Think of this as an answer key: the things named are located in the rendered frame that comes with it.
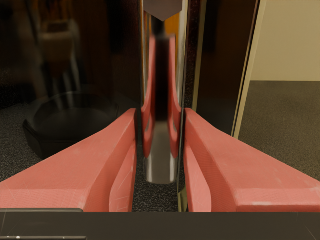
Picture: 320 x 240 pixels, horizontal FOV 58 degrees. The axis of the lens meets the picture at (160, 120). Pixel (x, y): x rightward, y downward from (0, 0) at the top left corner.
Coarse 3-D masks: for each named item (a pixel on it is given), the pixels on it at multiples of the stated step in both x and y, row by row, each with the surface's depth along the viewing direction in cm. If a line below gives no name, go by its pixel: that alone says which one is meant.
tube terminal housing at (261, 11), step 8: (264, 0) 14; (264, 8) 15; (256, 24) 15; (256, 32) 15; (256, 40) 16; (256, 48) 16; (248, 64) 16; (248, 72) 17; (248, 80) 17; (240, 104) 18; (240, 112) 18; (240, 120) 19
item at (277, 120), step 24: (264, 96) 56; (288, 96) 56; (312, 96) 56; (264, 120) 49; (288, 120) 49; (312, 120) 49; (264, 144) 44; (288, 144) 44; (312, 144) 44; (312, 168) 40
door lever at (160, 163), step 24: (144, 0) 8; (168, 0) 8; (144, 24) 9; (168, 24) 9; (144, 48) 9; (168, 48) 9; (144, 72) 10; (168, 72) 10; (144, 96) 11; (168, 96) 10; (144, 120) 11; (168, 120) 11; (144, 144) 12; (168, 144) 12; (144, 168) 13; (168, 168) 12
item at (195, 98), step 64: (0, 0) 13; (64, 0) 13; (128, 0) 13; (192, 0) 13; (256, 0) 13; (0, 64) 15; (64, 64) 15; (128, 64) 15; (192, 64) 15; (0, 128) 18; (64, 128) 18
